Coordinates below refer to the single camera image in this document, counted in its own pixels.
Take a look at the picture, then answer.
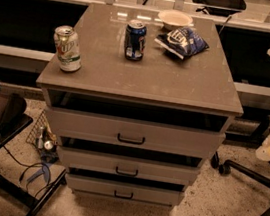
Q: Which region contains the grey drawer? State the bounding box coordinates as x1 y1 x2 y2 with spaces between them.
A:
45 106 225 158
57 146 199 185
65 174 185 207

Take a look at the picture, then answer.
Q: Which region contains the grey drawer cabinet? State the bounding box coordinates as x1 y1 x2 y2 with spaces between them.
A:
20 0 257 216

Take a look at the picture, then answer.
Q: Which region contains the blue soda can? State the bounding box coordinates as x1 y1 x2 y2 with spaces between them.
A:
124 19 147 61

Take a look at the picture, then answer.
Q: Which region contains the blue chip bag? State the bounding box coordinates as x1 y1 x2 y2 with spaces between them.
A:
154 27 209 60

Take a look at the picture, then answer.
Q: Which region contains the green white soda can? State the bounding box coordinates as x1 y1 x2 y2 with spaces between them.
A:
53 25 81 72

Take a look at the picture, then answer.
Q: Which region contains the white bowl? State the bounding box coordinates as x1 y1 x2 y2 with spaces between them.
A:
158 9 193 30

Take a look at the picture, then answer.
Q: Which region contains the blue tape piece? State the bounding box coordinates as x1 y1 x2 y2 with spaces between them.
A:
27 163 51 184

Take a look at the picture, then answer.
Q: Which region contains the black bag on shelf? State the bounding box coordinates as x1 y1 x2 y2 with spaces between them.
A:
192 0 246 17

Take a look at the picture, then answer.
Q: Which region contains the wire basket with items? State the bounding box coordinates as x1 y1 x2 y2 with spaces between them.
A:
26 111 59 164

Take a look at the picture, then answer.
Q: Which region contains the black cable on floor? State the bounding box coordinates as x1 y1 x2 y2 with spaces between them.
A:
0 144 61 203

